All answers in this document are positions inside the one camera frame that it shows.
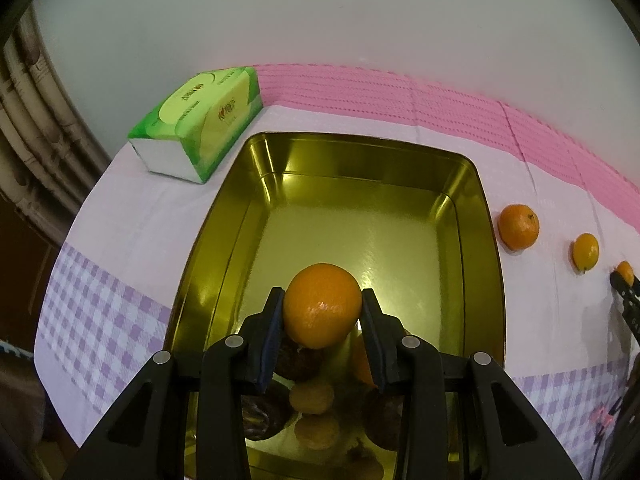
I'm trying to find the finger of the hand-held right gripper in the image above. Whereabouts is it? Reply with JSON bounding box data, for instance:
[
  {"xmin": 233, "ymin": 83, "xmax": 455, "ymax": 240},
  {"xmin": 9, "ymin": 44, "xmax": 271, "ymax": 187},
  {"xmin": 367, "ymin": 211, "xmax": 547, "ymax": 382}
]
[{"xmin": 609, "ymin": 271, "xmax": 640, "ymax": 356}]

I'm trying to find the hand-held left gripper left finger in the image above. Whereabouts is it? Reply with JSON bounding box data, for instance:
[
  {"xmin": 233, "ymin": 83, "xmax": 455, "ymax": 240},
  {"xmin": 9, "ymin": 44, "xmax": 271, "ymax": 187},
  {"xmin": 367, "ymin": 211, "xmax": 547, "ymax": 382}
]
[{"xmin": 62, "ymin": 286, "xmax": 287, "ymax": 480}]

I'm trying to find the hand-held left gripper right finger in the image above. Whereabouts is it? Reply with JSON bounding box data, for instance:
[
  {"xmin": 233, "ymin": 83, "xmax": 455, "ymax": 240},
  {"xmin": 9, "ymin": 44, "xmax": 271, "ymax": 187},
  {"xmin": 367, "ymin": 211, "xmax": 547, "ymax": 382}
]
[{"xmin": 360, "ymin": 288, "xmax": 583, "ymax": 480}]

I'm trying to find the dark brown passion fruit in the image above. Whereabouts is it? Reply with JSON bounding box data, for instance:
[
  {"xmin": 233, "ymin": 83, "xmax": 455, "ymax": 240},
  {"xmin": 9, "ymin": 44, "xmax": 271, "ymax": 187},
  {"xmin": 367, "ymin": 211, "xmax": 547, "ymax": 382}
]
[
  {"xmin": 274, "ymin": 335, "xmax": 331, "ymax": 382},
  {"xmin": 362, "ymin": 387, "xmax": 401, "ymax": 451},
  {"xmin": 241, "ymin": 379, "xmax": 296, "ymax": 443}
]

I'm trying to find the gold metal tin tray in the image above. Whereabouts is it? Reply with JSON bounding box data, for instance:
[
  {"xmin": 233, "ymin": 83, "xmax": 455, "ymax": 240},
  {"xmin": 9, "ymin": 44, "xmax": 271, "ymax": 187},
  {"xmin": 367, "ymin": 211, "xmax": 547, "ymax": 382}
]
[{"xmin": 164, "ymin": 132, "xmax": 506, "ymax": 480}]

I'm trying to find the purple checked tablecloth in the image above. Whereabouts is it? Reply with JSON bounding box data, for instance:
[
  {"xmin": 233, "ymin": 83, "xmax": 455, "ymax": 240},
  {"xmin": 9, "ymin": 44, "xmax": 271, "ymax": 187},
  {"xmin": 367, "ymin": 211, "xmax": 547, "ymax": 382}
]
[{"xmin": 34, "ymin": 102, "xmax": 640, "ymax": 480}]

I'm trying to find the green tissue pack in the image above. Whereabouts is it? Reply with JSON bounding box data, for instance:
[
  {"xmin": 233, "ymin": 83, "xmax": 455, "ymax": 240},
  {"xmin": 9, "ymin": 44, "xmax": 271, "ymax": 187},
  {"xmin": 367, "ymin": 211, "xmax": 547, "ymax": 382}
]
[{"xmin": 126, "ymin": 66, "xmax": 264, "ymax": 184}]

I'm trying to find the brown ribbed furniture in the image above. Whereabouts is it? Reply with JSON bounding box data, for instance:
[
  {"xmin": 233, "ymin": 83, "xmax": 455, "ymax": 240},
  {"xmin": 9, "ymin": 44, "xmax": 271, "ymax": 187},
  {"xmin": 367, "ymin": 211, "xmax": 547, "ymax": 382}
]
[{"xmin": 0, "ymin": 10, "xmax": 113, "ymax": 241}]

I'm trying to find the black cable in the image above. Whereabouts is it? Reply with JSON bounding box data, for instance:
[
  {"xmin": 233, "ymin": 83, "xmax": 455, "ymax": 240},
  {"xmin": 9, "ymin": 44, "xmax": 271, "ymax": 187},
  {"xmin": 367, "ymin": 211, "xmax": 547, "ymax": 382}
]
[{"xmin": 592, "ymin": 390, "xmax": 628, "ymax": 471}]

